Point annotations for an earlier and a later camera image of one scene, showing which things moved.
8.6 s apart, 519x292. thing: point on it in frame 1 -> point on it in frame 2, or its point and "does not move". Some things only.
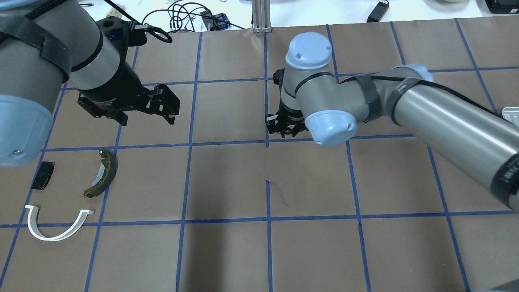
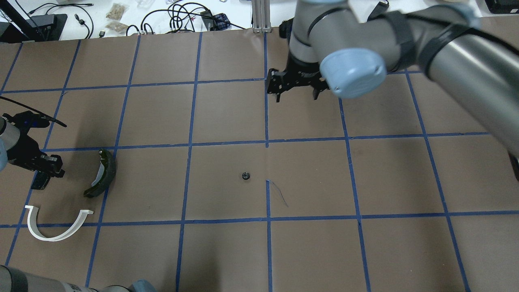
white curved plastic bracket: x=32 y=219 does not move
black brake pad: x=43 y=176 does not move
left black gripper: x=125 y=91 -> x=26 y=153
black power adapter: x=378 y=12 does not move
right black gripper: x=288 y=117 -> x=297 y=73
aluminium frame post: x=261 y=16 does not move
